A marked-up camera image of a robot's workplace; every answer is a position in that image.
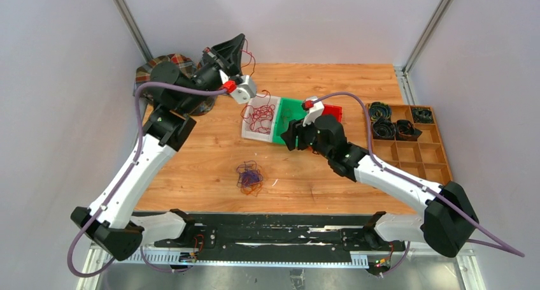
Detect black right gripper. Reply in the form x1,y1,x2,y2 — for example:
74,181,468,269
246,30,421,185
281,112,332,159

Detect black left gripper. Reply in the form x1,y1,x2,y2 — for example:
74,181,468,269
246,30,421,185
180,34,245,115

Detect red cable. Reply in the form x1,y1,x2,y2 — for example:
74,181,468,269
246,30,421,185
240,104,277,136
238,38,272,112

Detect coloured cable bundle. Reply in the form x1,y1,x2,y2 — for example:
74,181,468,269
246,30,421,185
235,160,265,198

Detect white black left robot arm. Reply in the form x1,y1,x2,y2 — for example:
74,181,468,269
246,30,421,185
71,34,256,261

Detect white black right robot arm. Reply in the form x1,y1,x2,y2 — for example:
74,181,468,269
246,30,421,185
281,115,478,257

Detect green plastic bin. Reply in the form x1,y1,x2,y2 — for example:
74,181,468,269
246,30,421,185
272,98,307,145

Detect white plastic bin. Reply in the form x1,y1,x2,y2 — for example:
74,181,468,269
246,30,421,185
241,91,281,143

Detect red plastic bin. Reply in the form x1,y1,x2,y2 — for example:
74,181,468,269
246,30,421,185
322,104,343,122

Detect plaid cloth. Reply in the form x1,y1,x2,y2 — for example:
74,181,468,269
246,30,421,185
135,54,217,116

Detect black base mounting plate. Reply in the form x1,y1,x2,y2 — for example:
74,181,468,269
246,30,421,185
153,212,406,266

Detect wooden compartment tray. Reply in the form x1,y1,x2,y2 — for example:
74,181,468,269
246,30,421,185
366,102,453,185

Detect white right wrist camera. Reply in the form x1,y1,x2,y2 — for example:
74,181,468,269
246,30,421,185
301,96,324,127

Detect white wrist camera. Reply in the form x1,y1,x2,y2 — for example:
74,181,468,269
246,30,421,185
301,96,324,127
219,70,257,104

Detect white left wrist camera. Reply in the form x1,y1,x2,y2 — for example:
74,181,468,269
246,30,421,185
219,70,257,104

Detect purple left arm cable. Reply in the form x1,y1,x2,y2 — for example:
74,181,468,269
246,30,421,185
67,81,229,279

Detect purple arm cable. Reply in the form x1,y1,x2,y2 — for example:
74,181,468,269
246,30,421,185
67,81,229,279
312,91,525,277

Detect left aluminium corner post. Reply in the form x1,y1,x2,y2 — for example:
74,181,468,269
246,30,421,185
113,0,153,61

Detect aluminium corner post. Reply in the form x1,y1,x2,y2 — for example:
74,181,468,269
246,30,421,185
113,0,153,61
402,0,453,75

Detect right aluminium corner post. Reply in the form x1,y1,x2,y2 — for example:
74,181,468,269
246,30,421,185
402,0,453,75

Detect aluminium frame rail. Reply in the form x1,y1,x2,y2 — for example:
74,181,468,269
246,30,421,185
90,221,478,270

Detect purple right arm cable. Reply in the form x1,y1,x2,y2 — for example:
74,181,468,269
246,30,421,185
312,91,525,277

